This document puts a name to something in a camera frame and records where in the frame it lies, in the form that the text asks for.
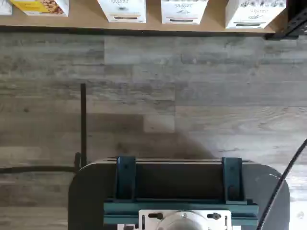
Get white box green strip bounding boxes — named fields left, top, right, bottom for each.
left=224, top=0, right=287, bottom=30

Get white box pink strip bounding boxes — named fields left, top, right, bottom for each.
left=161, top=0, right=209, bottom=25

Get white box brown strip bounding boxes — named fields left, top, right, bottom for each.
left=96, top=0, right=147, bottom=23

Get brown wooden shelf board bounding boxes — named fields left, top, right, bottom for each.
left=0, top=0, right=277, bottom=37

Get yellow granola box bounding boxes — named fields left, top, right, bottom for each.
left=9, top=0, right=70, bottom=18

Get plain white box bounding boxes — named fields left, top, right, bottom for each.
left=0, top=0, right=13, bottom=16

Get white metal mounting plate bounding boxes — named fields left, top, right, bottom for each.
left=138, top=209, right=232, bottom=230

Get teal metal frame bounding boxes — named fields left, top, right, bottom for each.
left=103, top=156, right=259, bottom=227

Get black floor cable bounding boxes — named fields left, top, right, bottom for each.
left=0, top=83, right=88, bottom=174

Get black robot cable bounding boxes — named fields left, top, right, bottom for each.
left=257, top=137, right=307, bottom=230

